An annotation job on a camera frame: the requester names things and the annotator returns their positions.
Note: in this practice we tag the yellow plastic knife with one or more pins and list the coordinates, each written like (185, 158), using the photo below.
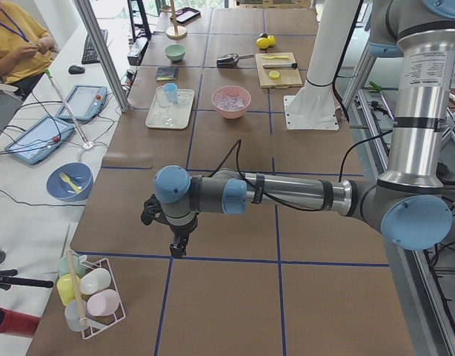
(275, 57)

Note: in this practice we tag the dark tray pink rim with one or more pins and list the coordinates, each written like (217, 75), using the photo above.
(187, 14)

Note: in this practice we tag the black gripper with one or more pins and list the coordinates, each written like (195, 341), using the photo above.
(182, 230)

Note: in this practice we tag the light blue cup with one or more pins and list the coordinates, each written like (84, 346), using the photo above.
(171, 92)

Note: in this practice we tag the wooden paper towel stand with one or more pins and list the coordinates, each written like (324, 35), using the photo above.
(175, 31)

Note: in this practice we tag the pink bowl with ice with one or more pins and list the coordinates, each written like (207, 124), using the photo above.
(231, 102)

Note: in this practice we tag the green bowl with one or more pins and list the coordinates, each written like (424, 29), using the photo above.
(175, 52)

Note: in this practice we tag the aluminium frame post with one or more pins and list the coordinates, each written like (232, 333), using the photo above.
(91, 24)

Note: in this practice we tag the blue teach pendant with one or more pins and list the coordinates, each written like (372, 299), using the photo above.
(40, 140)
(86, 101)

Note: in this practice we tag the black computer mouse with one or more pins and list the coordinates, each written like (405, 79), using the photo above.
(75, 69)

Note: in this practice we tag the clear wine glass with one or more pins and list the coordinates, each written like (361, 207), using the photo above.
(162, 99)

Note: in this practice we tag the white wire cup rack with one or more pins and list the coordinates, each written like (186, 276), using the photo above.
(95, 325)

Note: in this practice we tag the pink cup in rack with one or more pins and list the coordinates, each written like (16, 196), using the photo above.
(103, 303)

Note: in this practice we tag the wooden cutting board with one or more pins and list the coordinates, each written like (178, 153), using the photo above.
(289, 78)

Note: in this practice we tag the grey cup in rack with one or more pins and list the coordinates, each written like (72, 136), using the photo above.
(72, 317)

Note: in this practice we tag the white rod green tip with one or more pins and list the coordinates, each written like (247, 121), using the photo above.
(87, 144)

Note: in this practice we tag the grey yellow sponge cloth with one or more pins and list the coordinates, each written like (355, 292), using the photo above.
(167, 73)

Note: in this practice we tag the white cup in rack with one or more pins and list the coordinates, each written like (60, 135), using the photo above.
(94, 281)

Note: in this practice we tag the yellow lemon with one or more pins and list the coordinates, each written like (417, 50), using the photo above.
(263, 43)
(272, 40)

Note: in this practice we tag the black keyboard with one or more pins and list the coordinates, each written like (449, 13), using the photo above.
(89, 55)

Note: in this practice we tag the yellow plastic fork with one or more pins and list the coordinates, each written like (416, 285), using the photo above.
(65, 178)

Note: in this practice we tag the near blue teach pendant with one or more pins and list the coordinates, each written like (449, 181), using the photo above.
(40, 140)

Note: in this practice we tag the red cylinder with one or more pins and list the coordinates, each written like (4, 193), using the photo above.
(18, 324)

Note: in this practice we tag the green cup in rack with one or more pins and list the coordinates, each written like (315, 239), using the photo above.
(64, 268)

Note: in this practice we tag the person in yellow shirt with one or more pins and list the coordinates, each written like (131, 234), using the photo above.
(26, 48)

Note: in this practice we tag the blue bowl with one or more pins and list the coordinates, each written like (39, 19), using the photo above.
(79, 173)

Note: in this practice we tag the steel ice scoop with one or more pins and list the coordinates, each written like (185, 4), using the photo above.
(231, 59)

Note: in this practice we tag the yellow cup in rack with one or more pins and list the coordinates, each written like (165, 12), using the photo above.
(65, 289)

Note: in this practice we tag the cream serving tray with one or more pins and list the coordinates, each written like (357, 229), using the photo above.
(178, 115)

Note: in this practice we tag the far blue teach pendant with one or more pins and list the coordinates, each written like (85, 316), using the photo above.
(86, 101)

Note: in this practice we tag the lemon half slice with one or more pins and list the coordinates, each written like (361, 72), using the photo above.
(274, 75)

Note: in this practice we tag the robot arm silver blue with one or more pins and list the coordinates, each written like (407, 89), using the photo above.
(405, 203)

